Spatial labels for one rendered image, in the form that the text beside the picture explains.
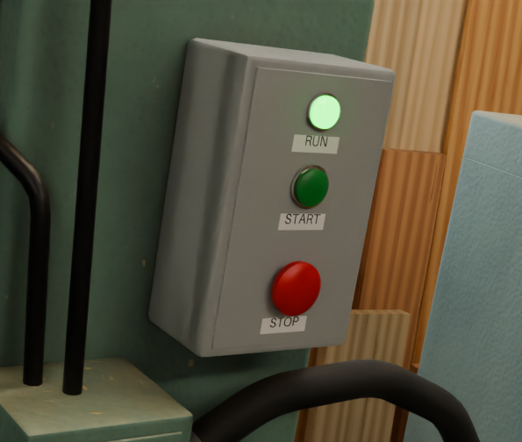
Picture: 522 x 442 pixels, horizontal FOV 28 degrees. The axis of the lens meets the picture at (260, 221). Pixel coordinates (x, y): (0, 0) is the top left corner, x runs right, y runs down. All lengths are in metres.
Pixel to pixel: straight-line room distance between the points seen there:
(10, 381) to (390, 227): 1.70
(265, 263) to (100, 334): 0.10
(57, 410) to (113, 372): 0.06
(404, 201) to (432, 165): 0.10
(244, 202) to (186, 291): 0.06
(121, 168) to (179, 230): 0.04
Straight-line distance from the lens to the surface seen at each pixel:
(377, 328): 2.11
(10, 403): 0.53
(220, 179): 0.53
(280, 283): 0.55
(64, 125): 0.54
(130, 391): 0.55
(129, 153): 0.56
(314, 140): 0.55
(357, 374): 0.65
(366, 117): 0.57
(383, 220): 2.18
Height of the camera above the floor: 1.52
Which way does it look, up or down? 13 degrees down
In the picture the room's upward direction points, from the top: 10 degrees clockwise
